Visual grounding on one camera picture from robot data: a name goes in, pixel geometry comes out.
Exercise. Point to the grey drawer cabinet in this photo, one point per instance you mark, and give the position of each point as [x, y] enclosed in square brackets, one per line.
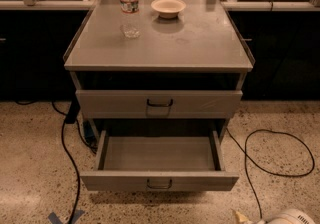
[197, 50]

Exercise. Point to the clear plastic water bottle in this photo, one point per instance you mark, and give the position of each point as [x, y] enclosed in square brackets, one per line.
[130, 18]

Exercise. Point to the grey drawer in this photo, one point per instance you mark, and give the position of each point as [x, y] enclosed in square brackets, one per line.
[163, 164]
[174, 104]

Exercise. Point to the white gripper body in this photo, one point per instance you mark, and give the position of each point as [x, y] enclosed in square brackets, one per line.
[286, 218]

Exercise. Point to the beige bowl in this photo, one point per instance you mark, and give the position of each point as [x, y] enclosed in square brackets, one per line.
[168, 9]

